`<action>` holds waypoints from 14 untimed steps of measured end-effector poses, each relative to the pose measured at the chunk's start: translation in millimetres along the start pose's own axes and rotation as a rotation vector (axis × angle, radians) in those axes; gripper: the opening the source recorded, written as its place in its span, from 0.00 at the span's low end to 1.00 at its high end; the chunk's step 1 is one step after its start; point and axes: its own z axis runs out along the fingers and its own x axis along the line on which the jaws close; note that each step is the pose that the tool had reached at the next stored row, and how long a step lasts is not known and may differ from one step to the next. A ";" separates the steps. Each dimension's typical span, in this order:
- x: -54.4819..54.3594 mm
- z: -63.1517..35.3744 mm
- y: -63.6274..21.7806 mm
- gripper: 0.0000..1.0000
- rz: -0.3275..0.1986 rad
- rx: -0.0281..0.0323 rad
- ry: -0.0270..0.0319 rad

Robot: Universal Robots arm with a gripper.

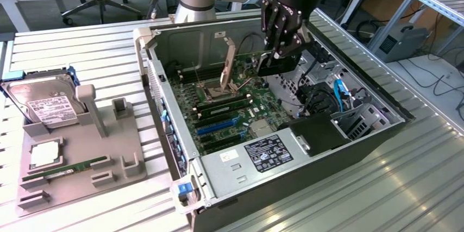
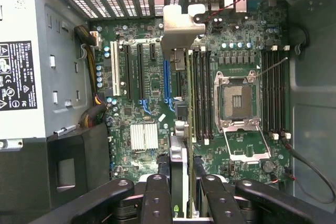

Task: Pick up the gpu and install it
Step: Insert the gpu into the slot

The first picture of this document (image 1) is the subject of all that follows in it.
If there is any black plastic shroud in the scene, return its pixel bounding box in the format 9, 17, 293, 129
289, 114, 352, 158

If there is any black floor cable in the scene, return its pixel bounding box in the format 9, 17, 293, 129
395, 52, 464, 99

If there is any CPU socket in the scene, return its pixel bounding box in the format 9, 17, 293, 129
201, 81, 236, 102

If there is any blue SATA wire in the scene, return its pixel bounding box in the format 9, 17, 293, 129
332, 78, 351, 113

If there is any green motherboard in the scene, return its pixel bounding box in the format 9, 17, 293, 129
168, 62, 295, 155

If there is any metal disk bay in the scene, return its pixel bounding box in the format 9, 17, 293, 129
331, 103, 405, 142

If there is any black office chair base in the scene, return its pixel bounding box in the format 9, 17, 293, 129
60, 0, 144, 25

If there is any silver chipset heatsink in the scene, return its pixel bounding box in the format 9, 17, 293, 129
248, 120, 276, 138

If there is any blue expansion slot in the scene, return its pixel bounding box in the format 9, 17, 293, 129
195, 122, 243, 135

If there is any silver hard disk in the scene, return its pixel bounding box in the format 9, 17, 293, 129
0, 76, 81, 129

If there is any grey case corner fixture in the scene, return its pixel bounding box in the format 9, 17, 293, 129
133, 27, 163, 80
169, 179, 204, 215

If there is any black looped case wire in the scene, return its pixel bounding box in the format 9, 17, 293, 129
237, 34, 269, 54

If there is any silver CPU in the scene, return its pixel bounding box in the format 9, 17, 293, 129
29, 142, 61, 167

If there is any green graphics card black fan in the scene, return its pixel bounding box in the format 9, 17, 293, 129
219, 37, 303, 92

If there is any perforated metal drive cage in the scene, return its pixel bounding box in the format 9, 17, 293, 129
267, 16, 349, 113

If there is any installed green RAM stick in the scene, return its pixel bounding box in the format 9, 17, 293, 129
197, 98, 253, 116

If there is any blue case latch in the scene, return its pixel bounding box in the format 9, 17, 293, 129
176, 183, 193, 197

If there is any grey power supply unit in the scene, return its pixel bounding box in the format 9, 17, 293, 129
197, 127, 313, 199

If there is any black open PC case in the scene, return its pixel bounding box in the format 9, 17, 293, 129
143, 11, 417, 232

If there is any grey floor unit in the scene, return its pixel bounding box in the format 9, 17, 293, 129
369, 21, 431, 63

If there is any blue disk caddy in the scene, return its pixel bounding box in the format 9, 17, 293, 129
0, 64, 81, 89

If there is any coiled black cable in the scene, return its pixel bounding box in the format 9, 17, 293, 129
357, 20, 377, 40

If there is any grey parts rack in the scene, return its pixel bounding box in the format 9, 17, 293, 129
16, 84, 148, 218

